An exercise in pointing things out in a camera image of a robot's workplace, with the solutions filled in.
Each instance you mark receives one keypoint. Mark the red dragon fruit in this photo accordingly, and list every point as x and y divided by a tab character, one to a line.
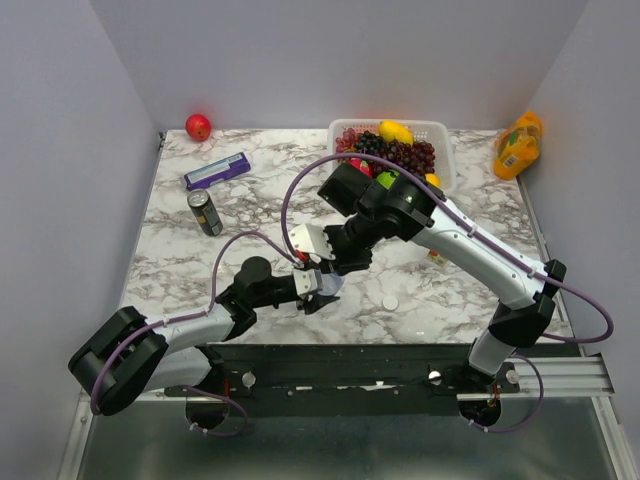
362	165

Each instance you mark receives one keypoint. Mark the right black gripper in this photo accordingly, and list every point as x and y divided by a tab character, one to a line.
341	264

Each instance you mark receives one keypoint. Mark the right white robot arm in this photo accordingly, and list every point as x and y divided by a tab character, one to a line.
420	214

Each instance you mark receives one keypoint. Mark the orange snack bag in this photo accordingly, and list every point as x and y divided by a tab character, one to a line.
518	146

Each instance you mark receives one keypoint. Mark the purple rectangular box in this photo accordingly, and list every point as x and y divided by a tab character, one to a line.
221	170

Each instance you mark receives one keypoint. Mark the aluminium rail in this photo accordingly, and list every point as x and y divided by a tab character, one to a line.
561	377

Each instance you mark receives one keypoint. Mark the yellow lemon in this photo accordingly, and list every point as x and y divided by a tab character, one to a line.
392	131

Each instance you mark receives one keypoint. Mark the red apple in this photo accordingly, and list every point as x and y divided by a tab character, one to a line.
198	127

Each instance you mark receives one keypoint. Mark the black drink can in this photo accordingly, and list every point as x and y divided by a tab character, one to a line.
205	213

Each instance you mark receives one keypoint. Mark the black grape bunch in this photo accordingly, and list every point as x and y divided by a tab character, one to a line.
369	143

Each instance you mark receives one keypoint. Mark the white plastic fruit basket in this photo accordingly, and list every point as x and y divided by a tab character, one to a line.
431	132

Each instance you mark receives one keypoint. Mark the green lime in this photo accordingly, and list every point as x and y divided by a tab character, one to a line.
387	178

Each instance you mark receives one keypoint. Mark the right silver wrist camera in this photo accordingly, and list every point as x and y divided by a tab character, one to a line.
310	239

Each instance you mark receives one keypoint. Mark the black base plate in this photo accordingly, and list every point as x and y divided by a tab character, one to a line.
346	380

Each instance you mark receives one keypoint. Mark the dark red grape bunch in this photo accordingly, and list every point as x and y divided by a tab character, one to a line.
417	158

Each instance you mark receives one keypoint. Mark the white bottle cap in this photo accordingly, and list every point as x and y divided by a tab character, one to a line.
390	303

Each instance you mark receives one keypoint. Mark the blue small water bottle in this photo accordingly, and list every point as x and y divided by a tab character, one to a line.
331	284

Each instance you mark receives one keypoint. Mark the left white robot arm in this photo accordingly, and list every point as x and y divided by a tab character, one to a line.
131	353

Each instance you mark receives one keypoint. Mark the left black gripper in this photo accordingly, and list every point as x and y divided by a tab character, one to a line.
316	303

